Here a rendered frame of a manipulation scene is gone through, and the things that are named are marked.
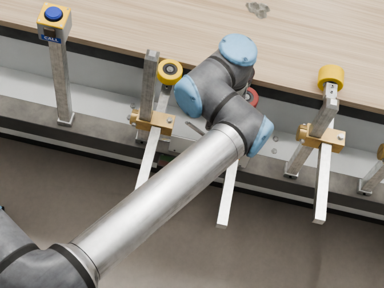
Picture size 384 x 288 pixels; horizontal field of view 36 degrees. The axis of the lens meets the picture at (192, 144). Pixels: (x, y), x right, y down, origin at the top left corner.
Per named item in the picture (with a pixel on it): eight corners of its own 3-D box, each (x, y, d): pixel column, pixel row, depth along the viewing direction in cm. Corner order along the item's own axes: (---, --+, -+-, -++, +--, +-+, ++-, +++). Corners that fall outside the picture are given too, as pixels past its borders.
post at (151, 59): (147, 147, 194) (157, 60, 153) (136, 144, 194) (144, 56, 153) (149, 138, 196) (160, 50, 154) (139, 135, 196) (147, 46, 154)
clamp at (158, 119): (170, 138, 184) (172, 130, 179) (128, 128, 184) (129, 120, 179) (174, 122, 187) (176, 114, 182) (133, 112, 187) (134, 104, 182)
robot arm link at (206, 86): (209, 111, 124) (246, 79, 129) (170, 77, 127) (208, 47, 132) (203, 133, 132) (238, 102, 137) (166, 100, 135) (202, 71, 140)
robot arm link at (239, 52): (209, 44, 131) (238, 22, 135) (201, 76, 142) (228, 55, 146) (240, 70, 129) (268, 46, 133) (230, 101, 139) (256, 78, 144)
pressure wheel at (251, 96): (249, 128, 189) (257, 109, 179) (225, 122, 189) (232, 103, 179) (252, 107, 193) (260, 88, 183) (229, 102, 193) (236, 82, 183)
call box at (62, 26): (64, 47, 153) (63, 28, 146) (38, 41, 152) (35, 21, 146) (72, 27, 156) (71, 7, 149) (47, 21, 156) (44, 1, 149)
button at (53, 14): (59, 24, 147) (58, 19, 146) (43, 20, 147) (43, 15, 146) (63, 12, 149) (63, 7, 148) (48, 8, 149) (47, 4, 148)
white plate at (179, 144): (245, 168, 192) (251, 155, 184) (168, 151, 192) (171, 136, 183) (245, 167, 193) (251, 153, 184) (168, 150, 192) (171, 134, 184)
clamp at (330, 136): (338, 155, 174) (344, 147, 169) (294, 145, 173) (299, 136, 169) (340, 138, 177) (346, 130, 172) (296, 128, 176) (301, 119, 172)
